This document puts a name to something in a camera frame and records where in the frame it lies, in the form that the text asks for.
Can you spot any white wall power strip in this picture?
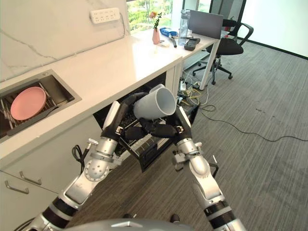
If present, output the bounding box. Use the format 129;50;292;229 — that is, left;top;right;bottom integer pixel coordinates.
89;7;121;25

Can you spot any steel cabinet handle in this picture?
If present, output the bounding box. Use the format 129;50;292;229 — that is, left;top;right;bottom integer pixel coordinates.
19;171;42;186
4;180;30;194

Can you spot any black handheld device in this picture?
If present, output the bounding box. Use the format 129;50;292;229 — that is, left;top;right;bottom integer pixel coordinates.
184;38;201;51

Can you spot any clear blue water bottle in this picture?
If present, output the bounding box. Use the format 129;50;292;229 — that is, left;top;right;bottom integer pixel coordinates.
178;9;192;46

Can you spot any black dishwasher drawer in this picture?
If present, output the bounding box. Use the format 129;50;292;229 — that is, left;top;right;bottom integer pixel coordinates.
92;72;200;173

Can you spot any flower sprig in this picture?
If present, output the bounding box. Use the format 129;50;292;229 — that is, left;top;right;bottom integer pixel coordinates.
149;11;163;31

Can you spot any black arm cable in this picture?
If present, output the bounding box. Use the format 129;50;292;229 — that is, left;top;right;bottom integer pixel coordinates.
72;144;87;169

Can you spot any black sink drain rack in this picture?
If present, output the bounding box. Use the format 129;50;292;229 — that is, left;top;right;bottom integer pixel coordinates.
0;79;75;137

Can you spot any blue package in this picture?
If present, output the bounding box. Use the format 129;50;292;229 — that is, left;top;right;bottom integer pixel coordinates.
160;27;180;37

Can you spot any white desk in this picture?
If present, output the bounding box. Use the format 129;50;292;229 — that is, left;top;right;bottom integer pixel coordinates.
131;30;222;90

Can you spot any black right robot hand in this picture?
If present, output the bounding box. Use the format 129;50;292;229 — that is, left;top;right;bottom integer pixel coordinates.
139;106;193;143

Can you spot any yellow cable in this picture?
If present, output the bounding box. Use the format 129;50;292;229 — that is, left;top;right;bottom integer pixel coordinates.
185;87;202;104

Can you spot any dark steel sink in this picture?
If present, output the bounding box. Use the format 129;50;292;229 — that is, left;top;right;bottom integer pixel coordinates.
0;69;82;141

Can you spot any grey robot torso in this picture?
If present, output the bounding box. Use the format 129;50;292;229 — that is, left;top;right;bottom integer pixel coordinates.
64;217;193;231

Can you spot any grey laptop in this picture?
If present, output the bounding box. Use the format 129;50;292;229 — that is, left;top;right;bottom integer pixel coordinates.
186;9;224;40

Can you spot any window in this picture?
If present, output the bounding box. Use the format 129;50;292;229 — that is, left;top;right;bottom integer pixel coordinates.
126;0;185;32

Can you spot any white kitchen cabinet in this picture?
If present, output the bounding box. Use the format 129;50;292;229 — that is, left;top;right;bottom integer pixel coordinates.
0;56;184;231

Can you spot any black office chair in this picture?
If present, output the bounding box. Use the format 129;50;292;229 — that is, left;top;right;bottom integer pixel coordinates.
192;23;255;85

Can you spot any pink vase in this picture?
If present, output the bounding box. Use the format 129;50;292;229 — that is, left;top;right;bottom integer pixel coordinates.
152;28;161;45

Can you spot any black floor cable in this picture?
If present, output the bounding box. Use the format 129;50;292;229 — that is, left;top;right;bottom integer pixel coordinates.
199;103;308;141

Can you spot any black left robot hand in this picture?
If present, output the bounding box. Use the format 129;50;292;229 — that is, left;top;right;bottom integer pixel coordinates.
100;92;151;142

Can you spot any pink plate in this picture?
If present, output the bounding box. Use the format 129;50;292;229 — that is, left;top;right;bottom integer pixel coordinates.
10;87;47;120

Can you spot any grey-blue mug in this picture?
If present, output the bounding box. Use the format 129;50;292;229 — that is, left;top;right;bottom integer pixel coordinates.
133;84;178;121

